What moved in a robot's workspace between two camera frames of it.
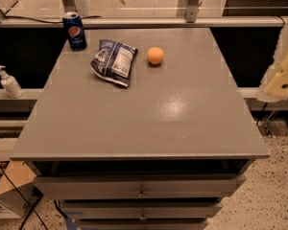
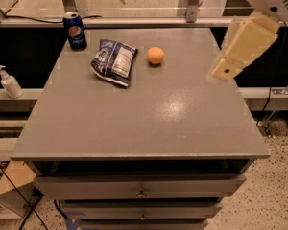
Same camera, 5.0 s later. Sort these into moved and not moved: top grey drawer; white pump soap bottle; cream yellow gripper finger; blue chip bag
Moved: cream yellow gripper finger
Not moved: white pump soap bottle; top grey drawer; blue chip bag
